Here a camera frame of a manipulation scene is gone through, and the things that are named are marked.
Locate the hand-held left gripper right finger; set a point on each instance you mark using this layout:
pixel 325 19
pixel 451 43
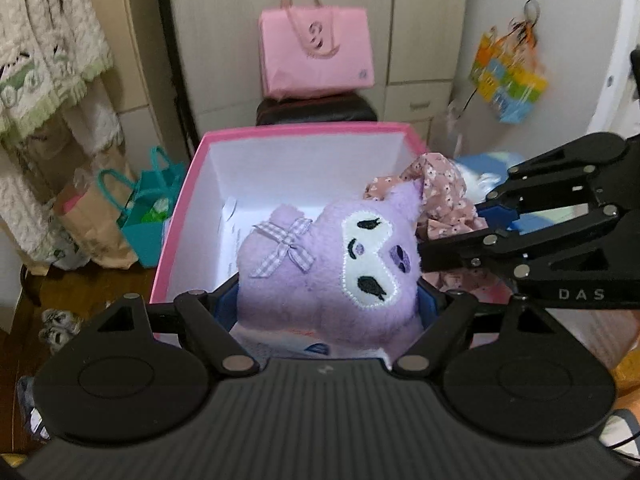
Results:
pixel 430 304

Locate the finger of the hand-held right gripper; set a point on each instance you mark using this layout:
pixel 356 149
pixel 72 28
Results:
pixel 500 215
pixel 480 252

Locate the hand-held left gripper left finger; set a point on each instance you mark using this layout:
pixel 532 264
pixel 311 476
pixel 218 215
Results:
pixel 227 306

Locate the pink floral cloth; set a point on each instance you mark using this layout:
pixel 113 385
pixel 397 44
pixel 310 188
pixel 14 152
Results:
pixel 440 195

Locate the pink cardboard box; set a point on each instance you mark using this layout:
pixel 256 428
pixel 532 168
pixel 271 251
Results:
pixel 172 240

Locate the purple plush toy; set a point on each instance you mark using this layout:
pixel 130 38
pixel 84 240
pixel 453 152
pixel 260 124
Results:
pixel 320 265

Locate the printed paper sheet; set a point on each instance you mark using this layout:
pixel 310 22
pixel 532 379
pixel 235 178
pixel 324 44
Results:
pixel 230 240

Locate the teal gift bag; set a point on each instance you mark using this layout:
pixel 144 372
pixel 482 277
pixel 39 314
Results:
pixel 145 230

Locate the colourful gift bag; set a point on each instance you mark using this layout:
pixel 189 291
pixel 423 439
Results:
pixel 507 80

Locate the brown paper bag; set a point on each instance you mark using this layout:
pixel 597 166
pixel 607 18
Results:
pixel 90 220

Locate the grey slipper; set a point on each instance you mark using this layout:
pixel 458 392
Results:
pixel 52 338
pixel 60 317

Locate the white door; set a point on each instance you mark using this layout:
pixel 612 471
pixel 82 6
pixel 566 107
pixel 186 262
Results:
pixel 610 60

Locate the orange ribbon bundle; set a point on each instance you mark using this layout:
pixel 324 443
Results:
pixel 527 22

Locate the black stool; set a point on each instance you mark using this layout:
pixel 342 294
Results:
pixel 315 110

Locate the pink tote bag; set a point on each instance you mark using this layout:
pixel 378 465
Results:
pixel 315 55

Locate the beige wardrobe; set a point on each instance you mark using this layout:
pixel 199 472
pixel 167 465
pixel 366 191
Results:
pixel 225 35

